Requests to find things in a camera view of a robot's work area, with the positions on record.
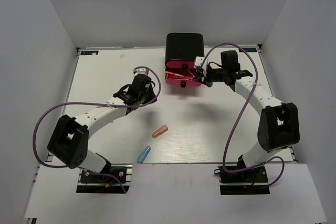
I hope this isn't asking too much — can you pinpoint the black drawer cabinet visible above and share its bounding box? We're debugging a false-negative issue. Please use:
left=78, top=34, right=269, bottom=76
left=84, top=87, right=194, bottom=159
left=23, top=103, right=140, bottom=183
left=165, top=33, right=204, bottom=64

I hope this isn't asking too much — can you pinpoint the orange double-ended marker pen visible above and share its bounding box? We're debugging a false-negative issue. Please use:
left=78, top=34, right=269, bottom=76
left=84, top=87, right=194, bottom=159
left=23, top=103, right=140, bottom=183
left=165, top=71, right=193, bottom=80

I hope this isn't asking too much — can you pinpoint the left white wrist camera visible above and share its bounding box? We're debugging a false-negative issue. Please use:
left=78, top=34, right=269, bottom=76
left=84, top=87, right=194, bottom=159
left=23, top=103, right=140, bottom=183
left=133, top=67, right=149, bottom=77

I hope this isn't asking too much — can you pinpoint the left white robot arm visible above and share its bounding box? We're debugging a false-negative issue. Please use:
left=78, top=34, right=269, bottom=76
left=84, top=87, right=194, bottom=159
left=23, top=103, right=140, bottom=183
left=47, top=73, right=156, bottom=182

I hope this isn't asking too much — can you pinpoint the orange translucent correction tape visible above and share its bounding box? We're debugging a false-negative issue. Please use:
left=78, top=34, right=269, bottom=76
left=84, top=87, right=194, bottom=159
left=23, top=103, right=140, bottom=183
left=152, top=125, right=169, bottom=138

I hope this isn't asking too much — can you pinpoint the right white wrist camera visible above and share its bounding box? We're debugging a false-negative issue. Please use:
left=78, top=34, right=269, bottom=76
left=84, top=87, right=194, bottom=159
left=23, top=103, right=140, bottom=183
left=194, top=56, right=207, bottom=71

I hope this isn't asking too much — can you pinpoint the blue translucent correction tape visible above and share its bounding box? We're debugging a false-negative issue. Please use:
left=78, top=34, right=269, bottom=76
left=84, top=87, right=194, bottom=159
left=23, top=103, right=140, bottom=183
left=137, top=146, right=151, bottom=164

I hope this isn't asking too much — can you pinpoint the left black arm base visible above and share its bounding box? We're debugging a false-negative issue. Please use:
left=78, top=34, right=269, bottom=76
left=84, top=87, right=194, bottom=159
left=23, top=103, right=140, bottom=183
left=76, top=164, right=132, bottom=194

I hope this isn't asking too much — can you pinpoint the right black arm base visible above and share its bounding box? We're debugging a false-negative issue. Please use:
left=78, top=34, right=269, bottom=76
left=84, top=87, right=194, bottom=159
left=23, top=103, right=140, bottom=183
left=214, top=166, right=270, bottom=196

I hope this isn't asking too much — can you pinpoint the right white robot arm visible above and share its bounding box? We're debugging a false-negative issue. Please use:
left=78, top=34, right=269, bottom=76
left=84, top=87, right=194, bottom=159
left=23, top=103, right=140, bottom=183
left=193, top=50, right=300, bottom=182

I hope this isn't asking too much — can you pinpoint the pink drawer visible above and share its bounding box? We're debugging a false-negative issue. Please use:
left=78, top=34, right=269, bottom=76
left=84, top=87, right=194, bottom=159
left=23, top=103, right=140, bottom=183
left=165, top=69, right=201, bottom=88
left=165, top=61, right=194, bottom=69

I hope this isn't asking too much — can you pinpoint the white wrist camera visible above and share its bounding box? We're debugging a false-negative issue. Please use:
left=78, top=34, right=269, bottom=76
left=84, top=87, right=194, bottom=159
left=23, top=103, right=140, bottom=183
left=133, top=67, right=149, bottom=77
left=194, top=56, right=207, bottom=71

